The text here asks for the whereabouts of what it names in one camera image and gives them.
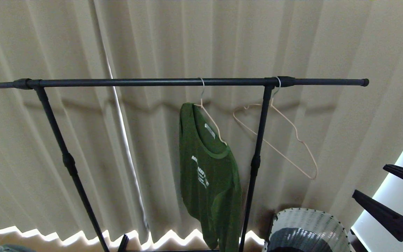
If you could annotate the pink clothes hanger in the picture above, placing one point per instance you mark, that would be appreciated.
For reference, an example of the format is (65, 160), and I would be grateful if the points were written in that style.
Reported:
(212, 122)
(275, 149)

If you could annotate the green printed shirt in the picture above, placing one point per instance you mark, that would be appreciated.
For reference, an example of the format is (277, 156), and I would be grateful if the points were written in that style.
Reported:
(208, 189)

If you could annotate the black clothes rack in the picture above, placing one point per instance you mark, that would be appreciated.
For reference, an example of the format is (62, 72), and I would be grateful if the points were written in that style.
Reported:
(152, 82)

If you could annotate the beige curtain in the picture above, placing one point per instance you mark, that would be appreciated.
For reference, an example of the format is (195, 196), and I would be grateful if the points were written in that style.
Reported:
(187, 35)

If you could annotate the white laundry basket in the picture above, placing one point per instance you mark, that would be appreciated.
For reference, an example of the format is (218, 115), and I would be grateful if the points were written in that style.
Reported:
(310, 220)

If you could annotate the pale grey shorts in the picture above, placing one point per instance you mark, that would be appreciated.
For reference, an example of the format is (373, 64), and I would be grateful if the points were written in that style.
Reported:
(12, 249)

